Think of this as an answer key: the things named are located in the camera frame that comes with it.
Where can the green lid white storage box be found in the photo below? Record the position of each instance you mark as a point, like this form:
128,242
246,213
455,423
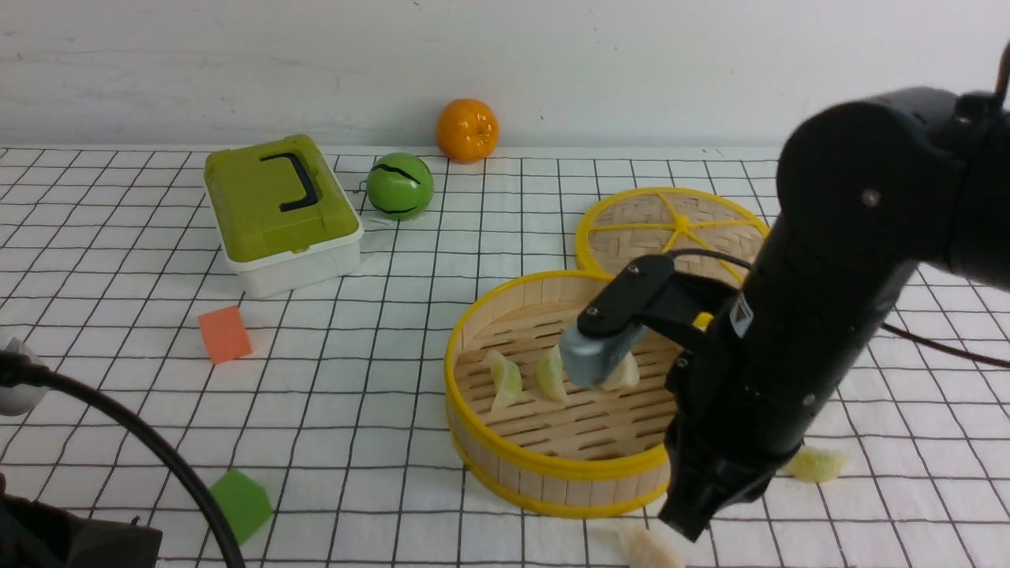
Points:
282,217

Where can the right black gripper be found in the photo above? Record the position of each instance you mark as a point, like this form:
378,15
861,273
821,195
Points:
744,403

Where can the bamboo steamer tray yellow rim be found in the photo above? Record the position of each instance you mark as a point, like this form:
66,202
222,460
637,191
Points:
598,456

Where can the woven bamboo steamer lid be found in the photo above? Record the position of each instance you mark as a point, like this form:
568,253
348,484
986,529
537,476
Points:
654,220

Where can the green dumpling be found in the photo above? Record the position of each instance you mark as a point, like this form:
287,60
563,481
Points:
507,380
816,465
550,376

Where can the white dumpling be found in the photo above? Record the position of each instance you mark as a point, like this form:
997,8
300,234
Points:
625,376
642,548

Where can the orange foam cube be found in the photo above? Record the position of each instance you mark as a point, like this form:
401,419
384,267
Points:
224,335

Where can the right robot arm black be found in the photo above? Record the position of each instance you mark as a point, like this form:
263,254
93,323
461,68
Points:
868,190

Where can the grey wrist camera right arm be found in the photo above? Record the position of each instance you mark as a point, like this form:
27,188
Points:
649,294

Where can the green foam cube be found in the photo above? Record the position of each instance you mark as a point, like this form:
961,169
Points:
243,502

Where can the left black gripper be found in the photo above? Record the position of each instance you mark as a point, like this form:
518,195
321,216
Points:
36,535

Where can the green toy watermelon ball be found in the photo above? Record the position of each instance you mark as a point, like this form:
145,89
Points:
400,185

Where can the orange toy tangerine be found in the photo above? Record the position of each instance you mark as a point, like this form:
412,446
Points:
467,131

